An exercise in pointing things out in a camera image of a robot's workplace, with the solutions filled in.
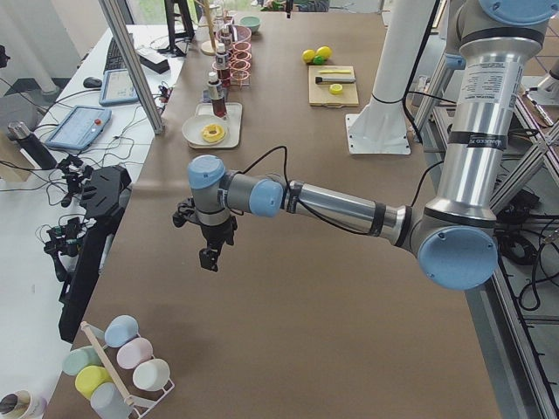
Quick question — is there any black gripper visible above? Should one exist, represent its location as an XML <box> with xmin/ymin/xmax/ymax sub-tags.
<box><xmin>199</xmin><ymin>217</ymin><xmax>238</xmax><ymax>271</ymax></box>
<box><xmin>284</xmin><ymin>0</ymin><xmax>293</xmax><ymax>18</ymax></box>

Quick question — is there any tea bottle white cap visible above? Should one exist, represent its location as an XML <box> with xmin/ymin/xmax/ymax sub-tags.
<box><xmin>207</xmin><ymin>72</ymin><xmax>227</xmax><ymax>118</ymax></box>

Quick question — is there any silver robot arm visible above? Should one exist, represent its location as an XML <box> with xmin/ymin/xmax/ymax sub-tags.
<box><xmin>185</xmin><ymin>1</ymin><xmax>558</xmax><ymax>290</ymax></box>

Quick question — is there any tea bottle at edge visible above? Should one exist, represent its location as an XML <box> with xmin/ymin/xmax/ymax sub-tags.
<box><xmin>219</xmin><ymin>24</ymin><xmax>232</xmax><ymax>51</ymax></box>

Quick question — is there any tea bottle in rack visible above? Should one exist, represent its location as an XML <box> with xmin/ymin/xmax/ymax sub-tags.
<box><xmin>215</xmin><ymin>43</ymin><xmax>231</xmax><ymax>87</ymax></box>

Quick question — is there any white tray bear drawing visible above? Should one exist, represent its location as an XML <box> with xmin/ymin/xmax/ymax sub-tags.
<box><xmin>187</xmin><ymin>102</ymin><xmax>243</xmax><ymax>149</ymax></box>

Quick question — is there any mint green bowl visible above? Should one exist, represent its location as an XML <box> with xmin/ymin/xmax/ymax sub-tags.
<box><xmin>239</xmin><ymin>16</ymin><xmax>261</xmax><ymax>33</ymax></box>

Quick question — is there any pink bowl of ice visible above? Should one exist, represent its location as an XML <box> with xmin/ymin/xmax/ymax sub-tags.
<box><xmin>231</xmin><ymin>25</ymin><xmax>252</xmax><ymax>43</ymax></box>

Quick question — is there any yellow lemon lower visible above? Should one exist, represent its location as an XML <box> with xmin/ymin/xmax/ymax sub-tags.
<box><xmin>301</xmin><ymin>49</ymin><xmax>316</xmax><ymax>64</ymax></box>

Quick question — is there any yellow lemon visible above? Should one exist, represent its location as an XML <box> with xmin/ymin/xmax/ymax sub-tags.
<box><xmin>301</xmin><ymin>49</ymin><xmax>316</xmax><ymax>64</ymax></box>
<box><xmin>316</xmin><ymin>45</ymin><xmax>333</xmax><ymax>60</ymax></box>

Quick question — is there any yellow lemon upper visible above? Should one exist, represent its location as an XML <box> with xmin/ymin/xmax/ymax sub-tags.
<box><xmin>316</xmin><ymin>45</ymin><xmax>333</xmax><ymax>60</ymax></box>

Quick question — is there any wooden cup stand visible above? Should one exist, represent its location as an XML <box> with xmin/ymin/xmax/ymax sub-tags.
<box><xmin>194</xmin><ymin>0</ymin><xmax>226</xmax><ymax>56</ymax></box>

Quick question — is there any wooden cutting board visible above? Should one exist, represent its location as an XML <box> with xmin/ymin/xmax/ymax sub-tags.
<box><xmin>307</xmin><ymin>65</ymin><xmax>359</xmax><ymax>107</ymax></box>

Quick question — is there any half lemon slice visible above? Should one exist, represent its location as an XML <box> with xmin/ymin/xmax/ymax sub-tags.
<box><xmin>328</xmin><ymin>84</ymin><xmax>343</xmax><ymax>95</ymax></box>

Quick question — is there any blue cup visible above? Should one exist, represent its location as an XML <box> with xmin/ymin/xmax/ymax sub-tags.
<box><xmin>104</xmin><ymin>314</ymin><xmax>139</xmax><ymax>348</ymax></box>

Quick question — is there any glazed donut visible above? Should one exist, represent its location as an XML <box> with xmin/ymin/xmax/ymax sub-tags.
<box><xmin>200</xmin><ymin>123</ymin><xmax>228</xmax><ymax>144</ymax></box>

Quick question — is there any pink cup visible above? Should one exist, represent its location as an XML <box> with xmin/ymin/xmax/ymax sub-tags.
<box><xmin>116</xmin><ymin>337</ymin><xmax>154</xmax><ymax>369</ymax></box>

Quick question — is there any white round plate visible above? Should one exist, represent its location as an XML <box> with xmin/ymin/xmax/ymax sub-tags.
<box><xmin>182</xmin><ymin>114</ymin><xmax>230</xmax><ymax>147</ymax></box>

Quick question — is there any white cup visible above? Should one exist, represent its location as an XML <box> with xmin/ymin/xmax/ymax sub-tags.
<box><xmin>133</xmin><ymin>359</ymin><xmax>170</xmax><ymax>391</ymax></box>

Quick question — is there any green cup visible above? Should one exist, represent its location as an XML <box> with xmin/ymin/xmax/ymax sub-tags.
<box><xmin>62</xmin><ymin>346</ymin><xmax>102</xmax><ymax>376</ymax></box>

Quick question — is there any white cup rack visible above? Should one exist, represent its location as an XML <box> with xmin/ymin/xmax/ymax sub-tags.
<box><xmin>80</xmin><ymin>321</ymin><xmax>176</xmax><ymax>418</ymax></box>

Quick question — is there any yellow cup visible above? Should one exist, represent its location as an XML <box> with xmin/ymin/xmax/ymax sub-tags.
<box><xmin>74</xmin><ymin>366</ymin><xmax>113</xmax><ymax>400</ymax></box>

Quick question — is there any grey cup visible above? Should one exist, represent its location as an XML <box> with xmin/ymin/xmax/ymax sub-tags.
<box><xmin>90</xmin><ymin>382</ymin><xmax>132</xmax><ymax>419</ymax></box>

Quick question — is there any teach pendant tablet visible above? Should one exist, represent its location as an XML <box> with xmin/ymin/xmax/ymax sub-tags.
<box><xmin>99</xmin><ymin>69</ymin><xmax>139</xmax><ymax>106</ymax></box>
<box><xmin>45</xmin><ymin>106</ymin><xmax>112</xmax><ymax>152</ymax></box>

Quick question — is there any black keyboard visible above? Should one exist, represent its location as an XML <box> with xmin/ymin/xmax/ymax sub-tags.
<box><xmin>103</xmin><ymin>38</ymin><xmax>126</xmax><ymax>72</ymax></box>

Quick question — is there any computer mouse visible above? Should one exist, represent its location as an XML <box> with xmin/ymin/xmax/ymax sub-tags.
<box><xmin>82</xmin><ymin>77</ymin><xmax>102</xmax><ymax>88</ymax></box>

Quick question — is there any black thermos bottle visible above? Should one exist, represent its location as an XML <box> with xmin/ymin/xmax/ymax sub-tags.
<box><xmin>8</xmin><ymin>121</ymin><xmax>58</xmax><ymax>170</ymax></box>

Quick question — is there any paper cup at corner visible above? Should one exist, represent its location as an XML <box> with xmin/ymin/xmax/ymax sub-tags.
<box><xmin>1</xmin><ymin>390</ymin><xmax>47</xmax><ymax>419</ymax></box>

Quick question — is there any copper wire bottle rack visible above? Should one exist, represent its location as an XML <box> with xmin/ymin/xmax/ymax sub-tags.
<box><xmin>212</xmin><ymin>30</ymin><xmax>252</xmax><ymax>89</ymax></box>

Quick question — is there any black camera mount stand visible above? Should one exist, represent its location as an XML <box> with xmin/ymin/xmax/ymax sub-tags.
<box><xmin>59</xmin><ymin>165</ymin><xmax>131</xmax><ymax>343</ymax></box>

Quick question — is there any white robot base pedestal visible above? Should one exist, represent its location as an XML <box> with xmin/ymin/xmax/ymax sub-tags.
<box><xmin>346</xmin><ymin>0</ymin><xmax>438</xmax><ymax>155</ymax></box>

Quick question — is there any aluminium frame post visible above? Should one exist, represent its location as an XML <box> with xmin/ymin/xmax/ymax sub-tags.
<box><xmin>99</xmin><ymin>0</ymin><xmax>164</xmax><ymax>134</ymax></box>

